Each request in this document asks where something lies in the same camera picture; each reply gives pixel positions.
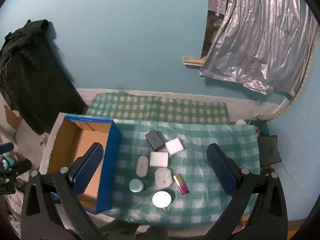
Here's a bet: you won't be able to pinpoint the iridescent lighter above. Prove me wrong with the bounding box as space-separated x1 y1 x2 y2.
173 173 190 195

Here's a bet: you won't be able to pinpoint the white hexagonal charger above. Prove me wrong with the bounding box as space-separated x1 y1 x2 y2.
154 167 173 188

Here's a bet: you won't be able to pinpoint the white square box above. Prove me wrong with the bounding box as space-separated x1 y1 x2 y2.
149 152 169 167
165 138 185 155

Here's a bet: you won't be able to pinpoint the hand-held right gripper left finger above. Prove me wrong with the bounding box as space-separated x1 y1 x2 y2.
20 142 105 240

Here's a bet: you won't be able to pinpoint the teal metal tin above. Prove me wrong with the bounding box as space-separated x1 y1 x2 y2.
129 179 144 193

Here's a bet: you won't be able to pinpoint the wooden planks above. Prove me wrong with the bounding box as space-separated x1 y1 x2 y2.
182 56 207 68

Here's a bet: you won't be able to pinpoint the blue cardboard box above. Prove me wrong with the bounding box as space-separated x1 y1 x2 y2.
46 114 123 215

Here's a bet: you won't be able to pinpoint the round black white device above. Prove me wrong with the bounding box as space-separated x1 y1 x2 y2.
152 190 172 208

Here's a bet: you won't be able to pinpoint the silver foil curtain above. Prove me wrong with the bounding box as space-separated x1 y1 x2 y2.
199 0 318 98

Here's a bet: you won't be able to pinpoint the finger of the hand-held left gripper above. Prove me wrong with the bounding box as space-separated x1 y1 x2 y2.
0 159 33 195
0 142 15 155

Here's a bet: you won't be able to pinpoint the black hanging clothing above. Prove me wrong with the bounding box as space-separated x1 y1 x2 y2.
0 19 87 135

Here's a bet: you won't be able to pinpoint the green checkered tablecloth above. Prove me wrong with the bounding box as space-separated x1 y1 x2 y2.
86 92 259 228

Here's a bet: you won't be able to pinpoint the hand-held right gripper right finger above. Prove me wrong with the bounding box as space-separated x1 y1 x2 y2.
206 143 289 240

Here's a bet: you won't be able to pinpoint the white oval case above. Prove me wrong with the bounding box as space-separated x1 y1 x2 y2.
137 156 148 178

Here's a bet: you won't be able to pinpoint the black power adapter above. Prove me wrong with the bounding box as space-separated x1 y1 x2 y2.
145 130 166 152

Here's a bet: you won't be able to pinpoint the black cushion pad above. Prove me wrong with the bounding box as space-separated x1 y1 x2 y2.
257 135 282 167

